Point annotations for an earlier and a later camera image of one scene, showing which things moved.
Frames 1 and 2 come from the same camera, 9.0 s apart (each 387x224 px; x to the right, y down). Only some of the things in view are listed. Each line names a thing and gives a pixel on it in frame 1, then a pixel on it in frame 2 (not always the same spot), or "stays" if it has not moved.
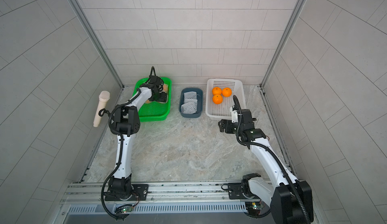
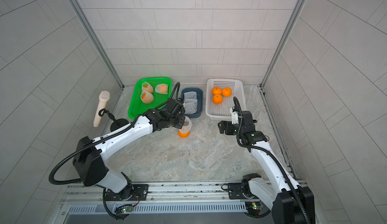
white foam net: x=190 y=100 stays
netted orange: x=217 y=99 stays
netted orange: x=165 y=88 -> x=183 y=135
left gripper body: x=159 y=97 -> x=176 y=121
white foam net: x=190 y=95 stays
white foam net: x=190 y=106 stays
